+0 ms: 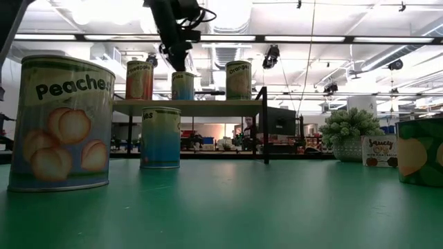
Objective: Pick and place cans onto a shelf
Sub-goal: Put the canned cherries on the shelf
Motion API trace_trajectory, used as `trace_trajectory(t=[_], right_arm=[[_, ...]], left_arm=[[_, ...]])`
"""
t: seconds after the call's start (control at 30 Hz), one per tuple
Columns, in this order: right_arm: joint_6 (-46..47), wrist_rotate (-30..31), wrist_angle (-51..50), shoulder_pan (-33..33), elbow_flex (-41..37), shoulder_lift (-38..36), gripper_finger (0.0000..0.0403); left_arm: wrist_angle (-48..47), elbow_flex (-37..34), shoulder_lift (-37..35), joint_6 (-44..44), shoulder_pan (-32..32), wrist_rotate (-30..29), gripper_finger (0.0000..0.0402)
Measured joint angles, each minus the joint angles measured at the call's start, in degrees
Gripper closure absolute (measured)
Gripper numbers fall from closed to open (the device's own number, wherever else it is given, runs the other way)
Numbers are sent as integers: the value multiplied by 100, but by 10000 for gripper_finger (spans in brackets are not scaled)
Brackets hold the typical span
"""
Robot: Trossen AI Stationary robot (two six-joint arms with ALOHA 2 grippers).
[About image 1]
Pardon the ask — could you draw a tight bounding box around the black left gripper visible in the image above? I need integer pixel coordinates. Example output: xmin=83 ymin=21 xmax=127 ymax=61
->
xmin=143 ymin=0 xmax=202 ymax=73

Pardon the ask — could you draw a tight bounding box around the cherries can blue label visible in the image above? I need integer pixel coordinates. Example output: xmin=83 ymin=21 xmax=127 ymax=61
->
xmin=139 ymin=106 xmax=182 ymax=170
xmin=171 ymin=71 xmax=196 ymax=101

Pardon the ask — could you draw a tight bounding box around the oranges can green label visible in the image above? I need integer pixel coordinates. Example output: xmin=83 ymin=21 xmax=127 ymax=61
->
xmin=225 ymin=59 xmax=253 ymax=101

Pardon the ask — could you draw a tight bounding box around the large peaches can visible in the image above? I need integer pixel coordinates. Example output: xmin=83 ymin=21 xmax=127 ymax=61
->
xmin=7 ymin=54 xmax=116 ymax=193

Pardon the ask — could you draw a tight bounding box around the small white saucy can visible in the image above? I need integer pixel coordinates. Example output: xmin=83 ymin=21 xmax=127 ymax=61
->
xmin=361 ymin=134 xmax=399 ymax=169

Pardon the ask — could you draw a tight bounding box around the pineapple can orange label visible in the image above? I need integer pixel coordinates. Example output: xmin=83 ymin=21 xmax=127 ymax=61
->
xmin=125 ymin=59 xmax=154 ymax=101

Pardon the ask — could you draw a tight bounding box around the person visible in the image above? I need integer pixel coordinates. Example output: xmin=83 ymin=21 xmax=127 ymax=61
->
xmin=0 ymin=111 xmax=17 ymax=151
xmin=242 ymin=116 xmax=256 ymax=138

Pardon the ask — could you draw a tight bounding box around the black computer monitor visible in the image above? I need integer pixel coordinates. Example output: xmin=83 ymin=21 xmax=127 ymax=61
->
xmin=257 ymin=106 xmax=298 ymax=137

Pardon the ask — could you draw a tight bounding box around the artificial plant in white pot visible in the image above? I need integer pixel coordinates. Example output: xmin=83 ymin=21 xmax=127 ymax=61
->
xmin=318 ymin=107 xmax=386 ymax=163

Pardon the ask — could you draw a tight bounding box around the white round pillar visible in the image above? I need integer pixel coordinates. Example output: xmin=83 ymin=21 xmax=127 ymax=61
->
xmin=346 ymin=94 xmax=379 ymax=116

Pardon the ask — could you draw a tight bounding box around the dark green fruit print can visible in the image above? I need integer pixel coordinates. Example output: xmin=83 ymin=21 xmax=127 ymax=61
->
xmin=395 ymin=117 xmax=443 ymax=189

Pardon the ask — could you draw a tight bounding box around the wooden shelf black metal frame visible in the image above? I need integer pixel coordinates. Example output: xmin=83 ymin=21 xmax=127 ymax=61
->
xmin=111 ymin=86 xmax=271 ymax=165

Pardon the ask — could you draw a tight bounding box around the black looped gripper cable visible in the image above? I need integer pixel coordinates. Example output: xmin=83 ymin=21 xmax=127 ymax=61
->
xmin=179 ymin=4 xmax=218 ymax=33

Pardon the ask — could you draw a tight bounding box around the black frame beam with lights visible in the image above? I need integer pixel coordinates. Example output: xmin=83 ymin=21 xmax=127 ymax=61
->
xmin=0 ymin=33 xmax=443 ymax=46

